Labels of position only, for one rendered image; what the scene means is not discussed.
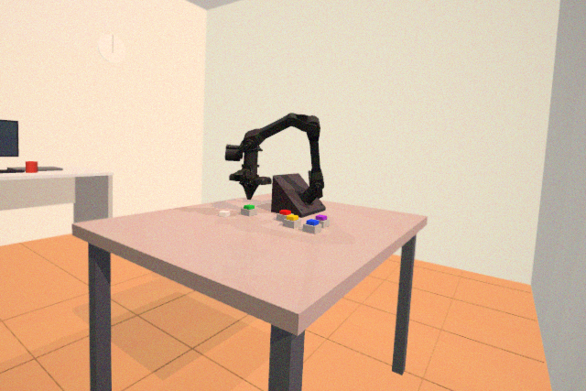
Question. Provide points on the green button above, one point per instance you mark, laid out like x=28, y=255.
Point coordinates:
x=249, y=210

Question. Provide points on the red button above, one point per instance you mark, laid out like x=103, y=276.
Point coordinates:
x=283, y=215

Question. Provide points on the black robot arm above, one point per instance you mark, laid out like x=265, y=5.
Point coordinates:
x=253, y=138

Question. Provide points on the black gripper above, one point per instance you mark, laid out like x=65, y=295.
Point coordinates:
x=250, y=185

